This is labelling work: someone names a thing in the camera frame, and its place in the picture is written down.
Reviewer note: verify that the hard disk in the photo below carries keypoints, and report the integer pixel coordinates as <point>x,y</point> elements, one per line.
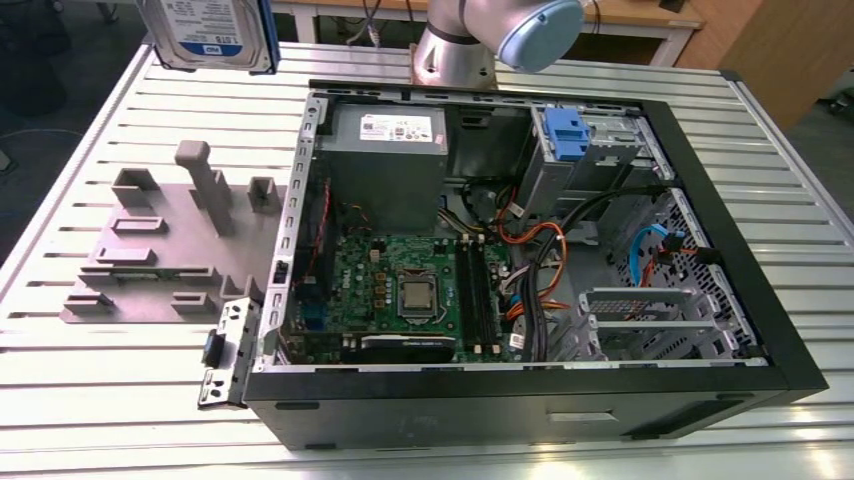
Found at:
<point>207,30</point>

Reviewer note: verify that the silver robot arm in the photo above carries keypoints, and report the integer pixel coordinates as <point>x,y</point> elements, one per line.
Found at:
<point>454,60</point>

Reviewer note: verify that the silver disk bay cage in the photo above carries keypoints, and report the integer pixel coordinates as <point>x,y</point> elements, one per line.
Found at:
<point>657,324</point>

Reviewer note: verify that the green motherboard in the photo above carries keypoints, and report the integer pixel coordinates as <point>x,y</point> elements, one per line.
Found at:
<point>363,260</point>

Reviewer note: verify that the silver CPU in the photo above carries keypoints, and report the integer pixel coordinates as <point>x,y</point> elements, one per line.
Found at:
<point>418,295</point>

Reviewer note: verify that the black RAM slot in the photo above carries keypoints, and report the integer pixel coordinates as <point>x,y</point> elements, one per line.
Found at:
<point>468,295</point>
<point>484,295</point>

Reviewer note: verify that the grey power supply unit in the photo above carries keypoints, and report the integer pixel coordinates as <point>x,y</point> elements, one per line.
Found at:
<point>380,175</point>

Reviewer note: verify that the CPU socket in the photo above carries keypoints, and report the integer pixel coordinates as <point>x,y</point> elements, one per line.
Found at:
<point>418,316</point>

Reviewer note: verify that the black graphics card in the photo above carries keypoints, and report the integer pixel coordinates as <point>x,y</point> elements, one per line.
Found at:
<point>400,347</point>

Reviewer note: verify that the silver optical drive bay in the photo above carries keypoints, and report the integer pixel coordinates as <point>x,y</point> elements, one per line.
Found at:
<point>554,175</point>

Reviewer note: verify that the blue plastic bay latch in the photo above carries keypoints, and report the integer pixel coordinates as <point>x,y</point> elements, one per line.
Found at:
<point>566,135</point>

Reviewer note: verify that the black PC case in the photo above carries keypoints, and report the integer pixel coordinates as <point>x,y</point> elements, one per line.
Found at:
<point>467,415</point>

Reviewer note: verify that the grey parts rack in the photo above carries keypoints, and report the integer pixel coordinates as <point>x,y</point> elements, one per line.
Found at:
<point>174,260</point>

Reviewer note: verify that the green RAM stick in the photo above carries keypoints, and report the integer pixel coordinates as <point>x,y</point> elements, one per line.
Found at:
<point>147,275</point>

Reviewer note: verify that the silver expansion slot bracket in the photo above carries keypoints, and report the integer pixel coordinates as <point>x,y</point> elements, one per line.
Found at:
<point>230,320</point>

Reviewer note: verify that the wooden desk white frame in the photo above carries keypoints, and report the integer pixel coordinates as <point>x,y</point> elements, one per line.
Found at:
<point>667,22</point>

